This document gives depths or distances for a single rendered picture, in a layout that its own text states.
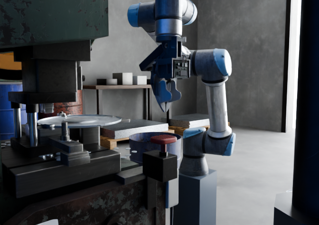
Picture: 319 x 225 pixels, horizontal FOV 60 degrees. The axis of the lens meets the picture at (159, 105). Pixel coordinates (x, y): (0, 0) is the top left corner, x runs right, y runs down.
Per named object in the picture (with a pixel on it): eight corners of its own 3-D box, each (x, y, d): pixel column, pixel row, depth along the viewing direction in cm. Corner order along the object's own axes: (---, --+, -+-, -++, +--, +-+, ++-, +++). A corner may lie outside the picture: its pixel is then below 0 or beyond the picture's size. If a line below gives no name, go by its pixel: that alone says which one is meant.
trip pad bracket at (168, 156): (156, 204, 91) (156, 145, 90) (177, 214, 84) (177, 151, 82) (142, 210, 87) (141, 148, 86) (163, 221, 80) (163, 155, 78)
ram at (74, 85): (71, 90, 104) (69, 9, 102) (90, 91, 93) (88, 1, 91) (22, 91, 93) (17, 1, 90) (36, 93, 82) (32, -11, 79)
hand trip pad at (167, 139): (165, 157, 87) (165, 133, 87) (178, 161, 83) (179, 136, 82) (148, 161, 83) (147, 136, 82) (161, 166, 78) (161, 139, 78)
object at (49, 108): (49, 111, 94) (49, 100, 94) (54, 112, 91) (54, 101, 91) (40, 112, 92) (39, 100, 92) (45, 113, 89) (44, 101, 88)
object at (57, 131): (51, 133, 101) (51, 120, 100) (69, 140, 89) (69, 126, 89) (25, 136, 95) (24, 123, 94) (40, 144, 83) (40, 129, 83)
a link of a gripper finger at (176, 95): (176, 113, 77) (176, 80, 77) (162, 111, 82) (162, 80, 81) (183, 112, 79) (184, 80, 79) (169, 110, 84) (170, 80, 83)
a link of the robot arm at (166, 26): (149, 22, 78) (170, 25, 83) (149, 38, 78) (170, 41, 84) (167, 17, 72) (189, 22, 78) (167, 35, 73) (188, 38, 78)
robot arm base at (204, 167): (189, 164, 156) (189, 147, 155) (213, 170, 147) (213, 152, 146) (173, 172, 145) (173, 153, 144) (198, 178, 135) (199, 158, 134)
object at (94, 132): (112, 145, 118) (111, 114, 116) (131, 152, 107) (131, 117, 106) (53, 156, 101) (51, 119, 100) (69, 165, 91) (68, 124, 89)
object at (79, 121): (25, 120, 101) (25, 118, 101) (97, 114, 120) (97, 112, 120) (56, 132, 79) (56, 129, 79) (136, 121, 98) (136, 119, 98)
